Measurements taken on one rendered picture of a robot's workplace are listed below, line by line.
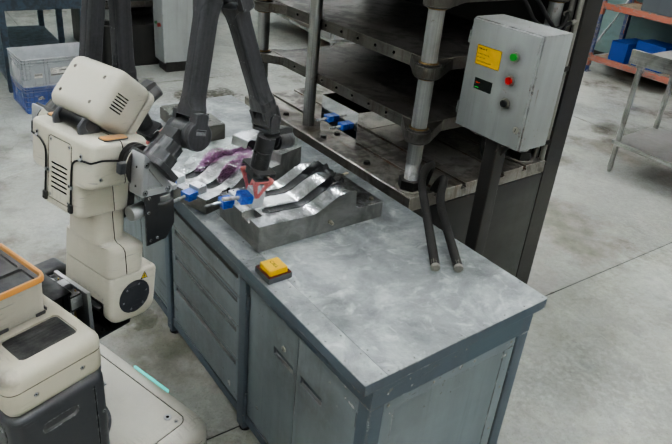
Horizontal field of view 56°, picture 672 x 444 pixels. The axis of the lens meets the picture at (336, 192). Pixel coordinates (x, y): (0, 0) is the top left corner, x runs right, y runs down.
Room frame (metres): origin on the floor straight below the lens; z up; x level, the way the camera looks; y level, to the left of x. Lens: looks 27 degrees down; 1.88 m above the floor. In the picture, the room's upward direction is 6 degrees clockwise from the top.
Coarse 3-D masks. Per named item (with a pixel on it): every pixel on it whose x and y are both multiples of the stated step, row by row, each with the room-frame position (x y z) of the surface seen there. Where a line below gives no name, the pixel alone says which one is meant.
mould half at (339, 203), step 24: (288, 192) 1.93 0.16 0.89; (336, 192) 1.87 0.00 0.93; (360, 192) 2.03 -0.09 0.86; (240, 216) 1.76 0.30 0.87; (264, 216) 1.74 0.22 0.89; (288, 216) 1.76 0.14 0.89; (312, 216) 1.79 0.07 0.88; (336, 216) 1.85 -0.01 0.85; (360, 216) 1.92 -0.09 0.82; (264, 240) 1.68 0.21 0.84; (288, 240) 1.74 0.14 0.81
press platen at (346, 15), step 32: (256, 0) 3.14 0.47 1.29; (288, 0) 3.20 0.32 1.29; (352, 0) 3.37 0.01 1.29; (384, 0) 3.46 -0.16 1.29; (352, 32) 2.68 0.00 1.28; (384, 32) 2.69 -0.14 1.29; (416, 32) 2.75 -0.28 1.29; (448, 32) 2.81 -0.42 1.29; (416, 64) 2.24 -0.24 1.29; (448, 64) 2.32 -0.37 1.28
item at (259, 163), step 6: (252, 156) 1.72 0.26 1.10; (258, 156) 1.71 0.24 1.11; (264, 156) 1.71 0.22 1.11; (270, 156) 1.72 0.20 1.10; (246, 162) 1.74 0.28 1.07; (252, 162) 1.72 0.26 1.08; (258, 162) 1.71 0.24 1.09; (264, 162) 1.71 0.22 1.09; (252, 168) 1.71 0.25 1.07; (258, 168) 1.71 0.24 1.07; (264, 168) 1.71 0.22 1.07; (270, 168) 1.74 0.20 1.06; (258, 174) 1.68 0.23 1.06; (264, 174) 1.69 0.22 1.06; (270, 174) 1.70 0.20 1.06
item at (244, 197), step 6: (252, 186) 1.75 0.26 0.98; (258, 186) 1.76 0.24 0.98; (240, 192) 1.72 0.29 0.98; (246, 192) 1.73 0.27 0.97; (252, 192) 1.73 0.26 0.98; (258, 192) 1.73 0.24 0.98; (264, 192) 1.74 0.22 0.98; (222, 198) 1.68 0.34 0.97; (228, 198) 1.68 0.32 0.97; (234, 198) 1.69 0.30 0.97; (240, 198) 1.70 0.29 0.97; (246, 198) 1.70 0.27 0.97; (252, 198) 1.71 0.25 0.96; (258, 198) 1.72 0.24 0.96; (240, 204) 1.69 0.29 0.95; (246, 204) 1.70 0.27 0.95; (252, 204) 1.71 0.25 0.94; (258, 204) 1.73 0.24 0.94
